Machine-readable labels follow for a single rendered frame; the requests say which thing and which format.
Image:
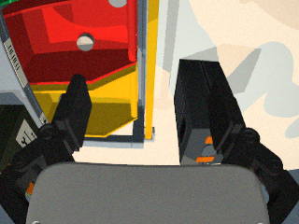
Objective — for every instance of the yellow vertical bar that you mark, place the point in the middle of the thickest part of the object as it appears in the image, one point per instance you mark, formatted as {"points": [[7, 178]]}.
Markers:
{"points": [[151, 61]]}

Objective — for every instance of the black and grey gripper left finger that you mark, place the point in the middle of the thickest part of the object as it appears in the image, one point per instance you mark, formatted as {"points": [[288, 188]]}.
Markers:
{"points": [[65, 132]]}

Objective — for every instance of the dark grey metal shelf rack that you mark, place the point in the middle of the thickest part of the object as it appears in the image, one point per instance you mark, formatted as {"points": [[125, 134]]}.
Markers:
{"points": [[16, 90]]}

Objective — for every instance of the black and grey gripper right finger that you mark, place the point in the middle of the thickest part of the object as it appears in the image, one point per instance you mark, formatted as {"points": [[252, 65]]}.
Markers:
{"points": [[230, 137]]}

